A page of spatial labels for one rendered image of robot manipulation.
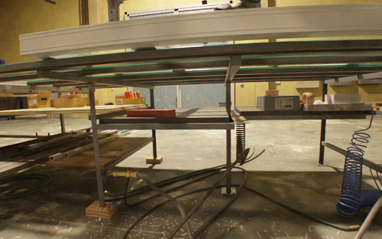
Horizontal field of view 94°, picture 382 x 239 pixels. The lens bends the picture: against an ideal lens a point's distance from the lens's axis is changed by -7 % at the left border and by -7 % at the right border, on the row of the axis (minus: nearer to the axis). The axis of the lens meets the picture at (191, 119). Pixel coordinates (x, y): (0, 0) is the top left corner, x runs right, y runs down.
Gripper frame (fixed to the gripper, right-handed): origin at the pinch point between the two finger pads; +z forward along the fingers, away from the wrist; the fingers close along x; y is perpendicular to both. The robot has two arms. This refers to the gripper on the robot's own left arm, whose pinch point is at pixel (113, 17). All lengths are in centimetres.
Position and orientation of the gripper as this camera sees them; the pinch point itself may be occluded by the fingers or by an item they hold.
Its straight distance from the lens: 72.2
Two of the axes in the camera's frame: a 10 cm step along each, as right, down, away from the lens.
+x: -1.5, 1.2, -9.8
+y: -9.9, 0.1, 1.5
